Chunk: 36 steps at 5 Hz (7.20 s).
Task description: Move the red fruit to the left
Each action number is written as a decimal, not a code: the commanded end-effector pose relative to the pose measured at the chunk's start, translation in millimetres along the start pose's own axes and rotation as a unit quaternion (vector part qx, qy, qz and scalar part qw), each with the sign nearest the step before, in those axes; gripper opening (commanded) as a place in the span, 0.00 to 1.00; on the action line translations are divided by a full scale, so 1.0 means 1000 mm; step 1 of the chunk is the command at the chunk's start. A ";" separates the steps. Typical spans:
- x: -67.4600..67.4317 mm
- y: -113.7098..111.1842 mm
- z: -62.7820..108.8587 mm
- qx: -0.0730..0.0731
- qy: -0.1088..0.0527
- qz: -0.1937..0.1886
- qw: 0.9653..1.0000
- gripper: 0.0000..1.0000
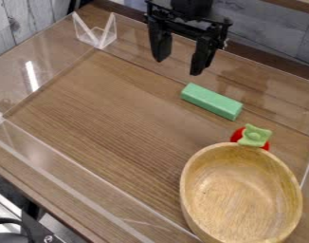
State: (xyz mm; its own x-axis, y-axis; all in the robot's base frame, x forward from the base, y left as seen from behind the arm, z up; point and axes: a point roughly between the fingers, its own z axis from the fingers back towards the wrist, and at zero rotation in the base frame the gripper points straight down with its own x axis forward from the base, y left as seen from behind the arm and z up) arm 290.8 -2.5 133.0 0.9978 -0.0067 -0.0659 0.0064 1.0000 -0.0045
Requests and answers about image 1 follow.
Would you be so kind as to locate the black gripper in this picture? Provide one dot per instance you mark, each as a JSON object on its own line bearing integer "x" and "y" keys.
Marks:
{"x": 191, "y": 18}

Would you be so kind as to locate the red plush fruit green leaf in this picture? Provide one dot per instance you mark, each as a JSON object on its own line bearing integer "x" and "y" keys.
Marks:
{"x": 252, "y": 136}

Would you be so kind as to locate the wooden bowl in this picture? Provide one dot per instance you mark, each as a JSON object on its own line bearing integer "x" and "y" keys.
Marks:
{"x": 240, "y": 195}

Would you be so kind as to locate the green foam block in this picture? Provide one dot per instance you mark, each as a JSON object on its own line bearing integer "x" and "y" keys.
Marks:
{"x": 211, "y": 101}

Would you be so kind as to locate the black metal stand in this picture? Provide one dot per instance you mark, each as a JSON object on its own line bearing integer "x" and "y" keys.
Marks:
{"x": 41, "y": 233}

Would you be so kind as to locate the clear acrylic corner bracket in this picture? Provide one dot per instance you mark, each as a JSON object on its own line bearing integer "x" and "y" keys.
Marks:
{"x": 98, "y": 37}

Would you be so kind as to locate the clear acrylic tray wall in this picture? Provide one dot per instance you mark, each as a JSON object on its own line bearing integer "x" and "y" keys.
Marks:
{"x": 89, "y": 203}

